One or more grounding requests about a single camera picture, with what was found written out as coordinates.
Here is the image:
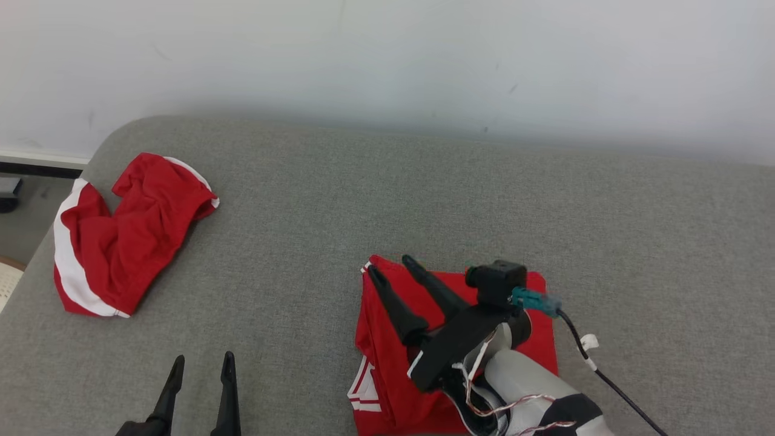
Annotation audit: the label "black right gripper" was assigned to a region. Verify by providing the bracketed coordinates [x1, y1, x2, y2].
[367, 254, 533, 394]

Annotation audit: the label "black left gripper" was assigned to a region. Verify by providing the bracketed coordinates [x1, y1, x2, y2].
[115, 351, 242, 436]

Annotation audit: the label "red jersey with black lettering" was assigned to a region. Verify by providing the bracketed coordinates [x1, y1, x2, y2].
[347, 254, 559, 436]

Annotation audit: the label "red shorts with white stripe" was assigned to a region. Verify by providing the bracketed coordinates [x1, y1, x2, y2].
[53, 153, 220, 319]

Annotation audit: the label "cream woven mat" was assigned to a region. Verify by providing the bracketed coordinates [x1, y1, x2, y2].
[0, 257, 26, 314]

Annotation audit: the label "dark grey floor object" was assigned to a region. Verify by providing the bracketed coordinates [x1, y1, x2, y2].
[0, 176, 24, 214]

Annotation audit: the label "teal cable connector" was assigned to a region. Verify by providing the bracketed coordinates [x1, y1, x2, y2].
[510, 288, 562, 319]

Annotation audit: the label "thin red white wires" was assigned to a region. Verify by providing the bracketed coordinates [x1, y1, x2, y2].
[451, 336, 576, 436]

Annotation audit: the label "thin black cable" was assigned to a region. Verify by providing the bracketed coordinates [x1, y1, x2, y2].
[557, 309, 670, 436]

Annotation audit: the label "white wall baseboard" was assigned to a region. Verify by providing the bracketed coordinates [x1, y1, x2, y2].
[0, 148, 91, 179]

